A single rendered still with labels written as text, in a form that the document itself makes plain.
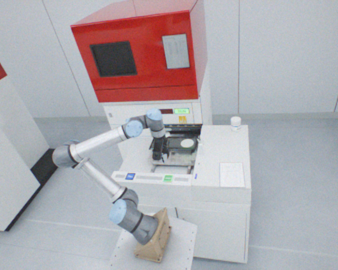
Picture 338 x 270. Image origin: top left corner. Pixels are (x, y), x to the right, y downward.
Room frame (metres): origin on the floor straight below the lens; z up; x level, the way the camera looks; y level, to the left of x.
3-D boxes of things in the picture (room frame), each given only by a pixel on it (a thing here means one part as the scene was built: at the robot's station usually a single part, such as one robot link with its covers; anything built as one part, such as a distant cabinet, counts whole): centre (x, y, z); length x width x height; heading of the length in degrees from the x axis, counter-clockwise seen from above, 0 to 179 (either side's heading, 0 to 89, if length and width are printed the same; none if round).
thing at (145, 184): (1.14, 0.18, 0.89); 0.55 x 0.09 x 0.14; 71
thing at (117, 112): (1.74, 0.11, 1.02); 0.82 x 0.03 x 0.40; 71
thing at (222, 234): (1.34, -0.04, 0.41); 0.97 x 0.64 x 0.82; 71
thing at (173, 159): (1.37, 0.01, 0.87); 0.36 x 0.08 x 0.03; 71
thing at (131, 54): (2.04, 0.00, 1.52); 0.81 x 0.75 x 0.59; 71
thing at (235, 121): (1.46, -0.50, 1.01); 0.07 x 0.07 x 0.10
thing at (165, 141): (1.12, 0.05, 1.25); 0.09 x 0.08 x 0.12; 161
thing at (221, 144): (1.25, -0.34, 0.89); 0.62 x 0.35 x 0.14; 161
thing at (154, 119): (1.12, 0.06, 1.41); 0.09 x 0.08 x 0.11; 90
